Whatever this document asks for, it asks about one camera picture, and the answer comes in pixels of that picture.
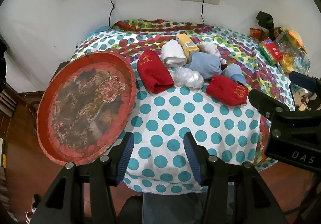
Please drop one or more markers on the plain light blue sock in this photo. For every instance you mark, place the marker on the plain light blue sock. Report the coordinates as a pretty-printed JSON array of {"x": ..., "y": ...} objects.
[{"x": 204, "y": 65}]

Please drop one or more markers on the yellow tag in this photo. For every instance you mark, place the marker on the yellow tag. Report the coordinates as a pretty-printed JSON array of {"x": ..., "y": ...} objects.
[{"x": 5, "y": 160}]

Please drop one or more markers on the dark red small box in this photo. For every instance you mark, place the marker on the dark red small box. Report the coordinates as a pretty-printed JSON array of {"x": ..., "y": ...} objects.
[{"x": 223, "y": 62}]

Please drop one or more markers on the black hanging jacket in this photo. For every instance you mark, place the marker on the black hanging jacket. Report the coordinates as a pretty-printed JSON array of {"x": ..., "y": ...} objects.
[{"x": 2, "y": 63}]

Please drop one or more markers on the small white sock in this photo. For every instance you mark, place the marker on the small white sock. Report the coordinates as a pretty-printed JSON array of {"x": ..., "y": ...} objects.
[{"x": 209, "y": 48}]

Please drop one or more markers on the large white sock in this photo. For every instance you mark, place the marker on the large white sock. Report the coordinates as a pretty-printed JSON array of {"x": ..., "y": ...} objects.
[{"x": 173, "y": 53}]

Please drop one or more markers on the dark wooden side table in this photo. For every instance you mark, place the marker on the dark wooden side table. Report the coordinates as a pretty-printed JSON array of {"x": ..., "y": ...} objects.
[{"x": 27, "y": 101}]

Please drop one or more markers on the worn red round tray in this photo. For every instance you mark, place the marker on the worn red round tray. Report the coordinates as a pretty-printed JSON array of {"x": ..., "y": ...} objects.
[{"x": 85, "y": 108}]

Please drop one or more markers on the yellow cardboard box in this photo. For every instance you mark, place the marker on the yellow cardboard box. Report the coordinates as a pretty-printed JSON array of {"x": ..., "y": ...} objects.
[{"x": 186, "y": 43}]

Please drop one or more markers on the blue round table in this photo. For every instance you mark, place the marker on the blue round table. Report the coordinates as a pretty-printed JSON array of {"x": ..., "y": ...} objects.
[{"x": 99, "y": 30}]

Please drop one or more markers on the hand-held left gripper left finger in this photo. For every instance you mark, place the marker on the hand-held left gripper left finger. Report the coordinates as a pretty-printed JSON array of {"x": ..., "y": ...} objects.
[{"x": 125, "y": 156}]

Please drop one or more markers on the black stand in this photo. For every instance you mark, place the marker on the black stand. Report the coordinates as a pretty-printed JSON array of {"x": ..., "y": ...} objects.
[{"x": 265, "y": 21}]

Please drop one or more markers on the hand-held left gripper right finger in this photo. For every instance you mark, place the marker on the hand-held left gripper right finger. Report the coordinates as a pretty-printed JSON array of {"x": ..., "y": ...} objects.
[{"x": 193, "y": 161}]

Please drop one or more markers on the green and red box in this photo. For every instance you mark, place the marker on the green and red box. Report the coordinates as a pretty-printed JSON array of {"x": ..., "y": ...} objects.
[{"x": 270, "y": 50}]

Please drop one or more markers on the polka dot tablecloth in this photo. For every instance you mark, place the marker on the polka dot tablecloth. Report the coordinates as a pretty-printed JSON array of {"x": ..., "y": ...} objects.
[{"x": 175, "y": 118}]

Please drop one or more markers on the wooden slat rack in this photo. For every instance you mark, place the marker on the wooden slat rack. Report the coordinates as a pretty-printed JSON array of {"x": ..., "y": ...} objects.
[{"x": 7, "y": 103}]

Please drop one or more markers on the clear plastic bag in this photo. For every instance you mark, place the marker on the clear plastic bag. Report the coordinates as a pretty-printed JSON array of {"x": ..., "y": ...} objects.
[{"x": 188, "y": 77}]

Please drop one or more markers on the pile of snack packets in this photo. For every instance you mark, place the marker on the pile of snack packets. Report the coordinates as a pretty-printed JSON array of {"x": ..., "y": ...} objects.
[{"x": 293, "y": 48}]

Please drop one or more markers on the clutter of small boxes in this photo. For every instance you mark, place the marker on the clutter of small boxes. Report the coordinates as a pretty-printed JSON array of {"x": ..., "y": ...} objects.
[{"x": 302, "y": 98}]

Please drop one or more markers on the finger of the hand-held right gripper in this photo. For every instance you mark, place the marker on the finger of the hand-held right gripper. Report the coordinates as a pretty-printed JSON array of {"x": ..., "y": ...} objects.
[
  {"x": 263, "y": 103},
  {"x": 301, "y": 78}
]

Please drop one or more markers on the red sock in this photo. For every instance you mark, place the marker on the red sock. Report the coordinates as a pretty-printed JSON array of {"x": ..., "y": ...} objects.
[
  {"x": 225, "y": 91},
  {"x": 153, "y": 70}
]

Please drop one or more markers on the blue sock with stripe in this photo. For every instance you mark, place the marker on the blue sock with stripe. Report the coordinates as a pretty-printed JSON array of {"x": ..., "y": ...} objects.
[{"x": 233, "y": 73}]

